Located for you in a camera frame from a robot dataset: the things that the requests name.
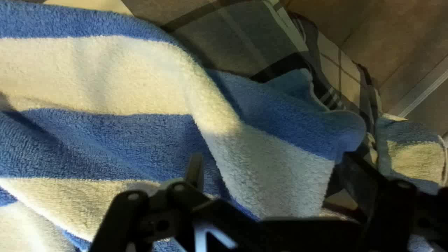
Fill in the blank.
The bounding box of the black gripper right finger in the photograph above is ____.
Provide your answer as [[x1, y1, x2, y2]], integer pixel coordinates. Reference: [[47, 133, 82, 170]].
[[327, 153, 422, 252]]

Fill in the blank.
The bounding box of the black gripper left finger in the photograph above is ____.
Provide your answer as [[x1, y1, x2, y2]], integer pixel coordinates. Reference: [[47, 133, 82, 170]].
[[89, 153, 212, 252]]

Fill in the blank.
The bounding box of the blue white striped towel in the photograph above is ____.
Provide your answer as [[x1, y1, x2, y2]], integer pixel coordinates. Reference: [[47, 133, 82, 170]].
[[0, 0, 448, 252]]

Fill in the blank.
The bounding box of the blue plaid bedspread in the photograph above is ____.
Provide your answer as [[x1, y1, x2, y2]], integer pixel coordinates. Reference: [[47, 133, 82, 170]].
[[122, 0, 384, 124]]

